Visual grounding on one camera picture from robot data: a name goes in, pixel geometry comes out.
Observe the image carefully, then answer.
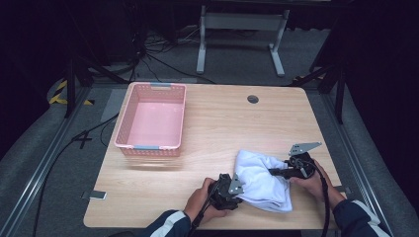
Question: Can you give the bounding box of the bundle of black floor cables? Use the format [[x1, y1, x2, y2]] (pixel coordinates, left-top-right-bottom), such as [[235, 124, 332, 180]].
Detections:
[[128, 28, 217, 85]]

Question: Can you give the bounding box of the aluminium floor rail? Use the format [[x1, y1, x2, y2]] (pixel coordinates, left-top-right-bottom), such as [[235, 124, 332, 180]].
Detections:
[[320, 92, 395, 237], [0, 85, 92, 237]]

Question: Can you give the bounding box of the white metal desk frame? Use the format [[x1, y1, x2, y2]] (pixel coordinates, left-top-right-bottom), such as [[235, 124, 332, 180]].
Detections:
[[196, 4, 291, 78]]

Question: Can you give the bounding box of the right hand-held gripper cable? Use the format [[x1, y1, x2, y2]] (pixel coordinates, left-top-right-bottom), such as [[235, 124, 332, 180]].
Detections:
[[308, 160, 332, 237]]

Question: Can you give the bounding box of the white patterned towel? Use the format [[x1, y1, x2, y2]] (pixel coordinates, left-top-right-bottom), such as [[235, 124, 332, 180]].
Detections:
[[233, 149, 293, 213]]

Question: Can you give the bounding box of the left hand-held gripper cable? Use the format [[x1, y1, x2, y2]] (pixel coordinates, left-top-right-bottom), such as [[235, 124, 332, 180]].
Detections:
[[187, 181, 220, 237]]

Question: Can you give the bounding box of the black metal stand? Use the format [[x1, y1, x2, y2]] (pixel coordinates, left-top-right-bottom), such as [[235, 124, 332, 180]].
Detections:
[[63, 0, 130, 119], [291, 62, 348, 125]]

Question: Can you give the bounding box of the pink plastic basket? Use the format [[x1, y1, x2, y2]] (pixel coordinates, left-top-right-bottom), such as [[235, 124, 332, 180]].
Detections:
[[114, 82, 188, 158]]

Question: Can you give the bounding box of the person's left hand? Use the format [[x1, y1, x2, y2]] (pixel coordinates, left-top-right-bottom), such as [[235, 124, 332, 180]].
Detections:
[[183, 177, 230, 225]]

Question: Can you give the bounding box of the grey tape strip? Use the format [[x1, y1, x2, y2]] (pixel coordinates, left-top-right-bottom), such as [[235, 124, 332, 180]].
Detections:
[[81, 190, 109, 201]]

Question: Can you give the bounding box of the person's right hand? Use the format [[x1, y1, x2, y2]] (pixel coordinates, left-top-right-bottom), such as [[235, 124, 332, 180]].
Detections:
[[289, 159, 334, 203]]

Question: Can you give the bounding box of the long black floor cable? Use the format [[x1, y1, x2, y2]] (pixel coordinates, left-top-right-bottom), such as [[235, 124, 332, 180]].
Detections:
[[32, 113, 121, 237]]

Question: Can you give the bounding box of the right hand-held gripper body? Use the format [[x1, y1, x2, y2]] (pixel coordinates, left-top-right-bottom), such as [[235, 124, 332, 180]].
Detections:
[[284, 141, 323, 181]]

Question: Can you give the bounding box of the hand-held gripper cable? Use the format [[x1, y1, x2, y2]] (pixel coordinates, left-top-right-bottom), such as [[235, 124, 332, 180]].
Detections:
[[187, 181, 220, 237], [308, 160, 332, 237]]

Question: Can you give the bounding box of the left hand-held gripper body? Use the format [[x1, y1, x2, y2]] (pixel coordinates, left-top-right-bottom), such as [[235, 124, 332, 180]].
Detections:
[[208, 172, 246, 211]]

